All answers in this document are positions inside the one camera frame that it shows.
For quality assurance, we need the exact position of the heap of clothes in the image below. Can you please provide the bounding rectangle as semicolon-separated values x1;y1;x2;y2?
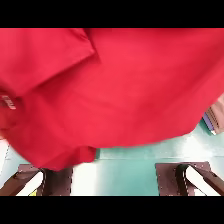
202;94;224;136

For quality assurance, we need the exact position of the red T-shirt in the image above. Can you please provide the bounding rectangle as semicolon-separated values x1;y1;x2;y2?
0;27;224;172

